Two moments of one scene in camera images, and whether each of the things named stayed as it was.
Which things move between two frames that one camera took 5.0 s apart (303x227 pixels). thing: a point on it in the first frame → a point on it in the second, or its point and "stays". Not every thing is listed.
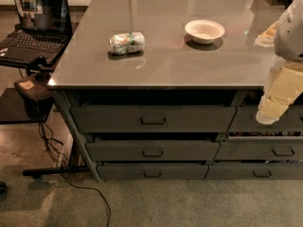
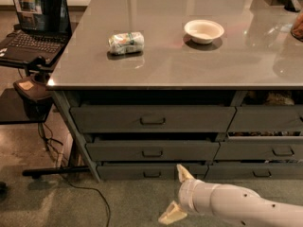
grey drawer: (151, 150) stays
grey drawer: (255, 171) stays
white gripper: (290, 37) → (187, 194)
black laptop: (45, 25) stays
